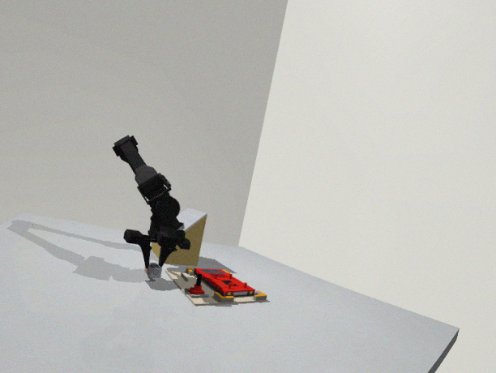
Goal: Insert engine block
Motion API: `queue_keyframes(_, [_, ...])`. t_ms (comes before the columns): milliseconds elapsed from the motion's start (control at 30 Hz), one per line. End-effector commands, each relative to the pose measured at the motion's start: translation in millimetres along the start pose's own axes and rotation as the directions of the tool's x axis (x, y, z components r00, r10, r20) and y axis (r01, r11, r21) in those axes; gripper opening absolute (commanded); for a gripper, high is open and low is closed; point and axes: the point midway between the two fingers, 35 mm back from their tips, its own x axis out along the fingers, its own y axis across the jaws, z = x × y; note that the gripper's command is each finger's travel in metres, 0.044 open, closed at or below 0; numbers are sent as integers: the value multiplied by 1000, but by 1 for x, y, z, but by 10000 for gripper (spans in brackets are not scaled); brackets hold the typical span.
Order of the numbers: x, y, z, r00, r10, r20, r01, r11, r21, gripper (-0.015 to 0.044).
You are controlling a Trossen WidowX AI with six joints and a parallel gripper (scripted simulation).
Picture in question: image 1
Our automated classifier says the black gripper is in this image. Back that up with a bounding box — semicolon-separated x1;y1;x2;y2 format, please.
124;214;190;268

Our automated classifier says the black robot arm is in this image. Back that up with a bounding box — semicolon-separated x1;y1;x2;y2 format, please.
113;135;186;248

